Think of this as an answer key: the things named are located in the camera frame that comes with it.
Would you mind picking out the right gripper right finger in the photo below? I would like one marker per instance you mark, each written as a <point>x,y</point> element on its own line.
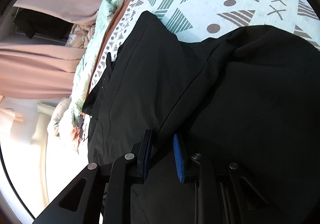
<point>190,178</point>

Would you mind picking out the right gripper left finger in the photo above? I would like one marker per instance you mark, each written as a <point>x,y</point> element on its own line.
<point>101,189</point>

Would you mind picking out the black garment with yellow logo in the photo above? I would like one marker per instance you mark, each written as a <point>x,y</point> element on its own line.
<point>247,102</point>

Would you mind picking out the grey plush toy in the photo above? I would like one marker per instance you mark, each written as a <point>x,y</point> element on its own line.
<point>60,109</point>

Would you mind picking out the pink right curtain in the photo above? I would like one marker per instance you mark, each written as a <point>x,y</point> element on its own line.
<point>38,71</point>

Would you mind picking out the patterned white bed blanket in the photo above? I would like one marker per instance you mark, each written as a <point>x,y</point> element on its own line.
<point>195,20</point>

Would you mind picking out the mint green duvet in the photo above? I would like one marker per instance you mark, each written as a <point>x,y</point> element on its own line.
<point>86,64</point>

